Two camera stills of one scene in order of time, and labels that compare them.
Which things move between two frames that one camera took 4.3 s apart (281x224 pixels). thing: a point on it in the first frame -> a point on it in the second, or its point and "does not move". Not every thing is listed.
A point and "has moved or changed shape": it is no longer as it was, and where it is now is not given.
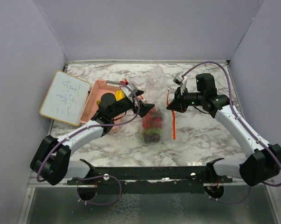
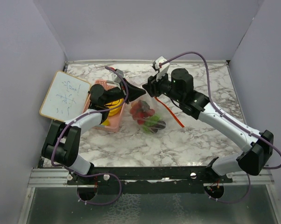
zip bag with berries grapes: [158, 124] has moved or changed shape
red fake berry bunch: [152, 120] has moved or changed shape
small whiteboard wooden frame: [65, 98] does not move
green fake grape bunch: [151, 130] -> [149, 123]
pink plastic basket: [99, 88] does not move
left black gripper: [144, 108] -> [133, 92]
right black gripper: [178, 103] -> [152, 86]
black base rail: [151, 179] does not move
